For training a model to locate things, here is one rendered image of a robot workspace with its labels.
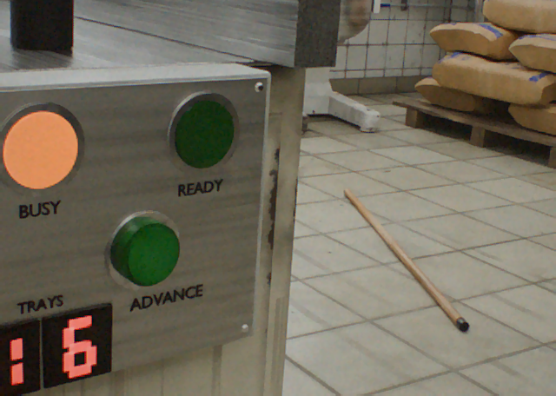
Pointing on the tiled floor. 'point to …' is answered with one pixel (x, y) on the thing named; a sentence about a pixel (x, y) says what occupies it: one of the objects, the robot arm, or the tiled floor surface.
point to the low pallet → (416, 108)
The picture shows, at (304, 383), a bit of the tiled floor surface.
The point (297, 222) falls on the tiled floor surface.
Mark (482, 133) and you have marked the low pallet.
